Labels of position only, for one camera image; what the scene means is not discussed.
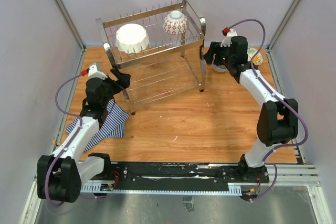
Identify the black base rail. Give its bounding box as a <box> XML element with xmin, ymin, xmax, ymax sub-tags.
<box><xmin>108</xmin><ymin>162</ymin><xmax>269</xmax><ymax>192</ymax></box>

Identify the plain white bowl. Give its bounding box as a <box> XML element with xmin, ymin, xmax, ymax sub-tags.
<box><xmin>211</xmin><ymin>63</ymin><xmax>228</xmax><ymax>73</ymax></box>

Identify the orange green leaf bowl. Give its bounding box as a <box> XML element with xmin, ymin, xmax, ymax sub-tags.
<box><xmin>247</xmin><ymin>48</ymin><xmax>263</xmax><ymax>66</ymax></box>

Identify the steel two-tier dish rack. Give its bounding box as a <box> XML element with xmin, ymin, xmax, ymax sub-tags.
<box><xmin>96</xmin><ymin>0</ymin><xmax>206</xmax><ymax>115</ymax></box>

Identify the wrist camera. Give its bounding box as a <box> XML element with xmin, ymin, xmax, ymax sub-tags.
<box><xmin>220</xmin><ymin>27</ymin><xmax>237</xmax><ymax>47</ymax></box>
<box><xmin>81</xmin><ymin>62</ymin><xmax>108</xmax><ymax>80</ymax></box>

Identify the white scalloped bowl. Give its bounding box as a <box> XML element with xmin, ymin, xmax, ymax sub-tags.
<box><xmin>115</xmin><ymin>24</ymin><xmax>150</xmax><ymax>54</ymax></box>

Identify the blue white striped cloth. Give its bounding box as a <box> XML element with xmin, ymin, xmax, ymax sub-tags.
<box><xmin>65</xmin><ymin>99</ymin><xmax>131</xmax><ymax>153</ymax></box>

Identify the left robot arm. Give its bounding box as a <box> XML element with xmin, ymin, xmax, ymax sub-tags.
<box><xmin>37</xmin><ymin>63</ymin><xmax>131</xmax><ymax>207</ymax></box>

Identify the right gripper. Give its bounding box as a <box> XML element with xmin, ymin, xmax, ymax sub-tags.
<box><xmin>203</xmin><ymin>41</ymin><xmax>234</xmax><ymax>67</ymax></box>

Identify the red diamond pattern bowl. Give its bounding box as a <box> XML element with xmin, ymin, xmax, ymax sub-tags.
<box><xmin>163</xmin><ymin>10</ymin><xmax>189</xmax><ymax>35</ymax></box>

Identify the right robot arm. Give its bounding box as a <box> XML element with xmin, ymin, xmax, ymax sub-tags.
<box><xmin>204</xmin><ymin>36</ymin><xmax>298</xmax><ymax>182</ymax></box>

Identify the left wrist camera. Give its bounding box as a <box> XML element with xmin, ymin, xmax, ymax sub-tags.
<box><xmin>81</xmin><ymin>62</ymin><xmax>108</xmax><ymax>80</ymax></box>

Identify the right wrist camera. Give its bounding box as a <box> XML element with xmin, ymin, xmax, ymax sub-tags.
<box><xmin>220</xmin><ymin>27</ymin><xmax>237</xmax><ymax>47</ymax></box>

